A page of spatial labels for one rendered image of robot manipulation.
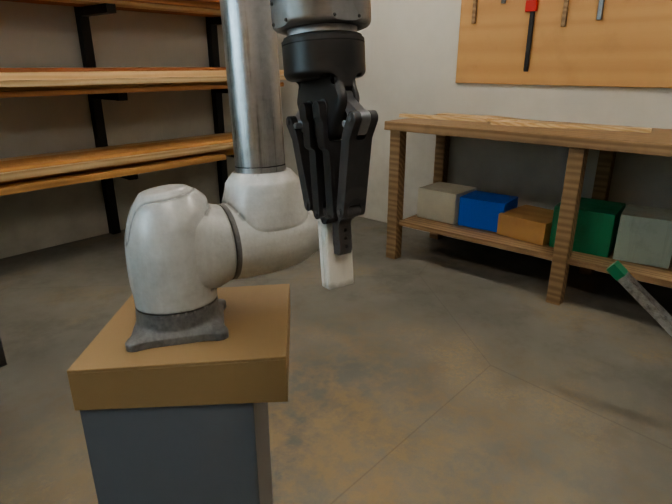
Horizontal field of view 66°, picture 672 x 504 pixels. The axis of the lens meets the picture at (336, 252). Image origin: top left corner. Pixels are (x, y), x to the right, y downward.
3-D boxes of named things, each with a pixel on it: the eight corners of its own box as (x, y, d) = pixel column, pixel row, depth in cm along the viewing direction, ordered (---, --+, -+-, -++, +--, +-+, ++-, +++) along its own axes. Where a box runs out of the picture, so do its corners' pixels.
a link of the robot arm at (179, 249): (125, 296, 103) (107, 186, 97) (213, 277, 112) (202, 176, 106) (143, 323, 90) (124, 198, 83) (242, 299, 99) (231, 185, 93)
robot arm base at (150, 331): (225, 297, 116) (223, 273, 115) (229, 339, 95) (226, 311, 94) (140, 307, 112) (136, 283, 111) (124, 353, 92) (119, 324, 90)
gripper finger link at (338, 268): (346, 215, 52) (350, 216, 51) (350, 282, 53) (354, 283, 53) (320, 219, 50) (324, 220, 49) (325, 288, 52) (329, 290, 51)
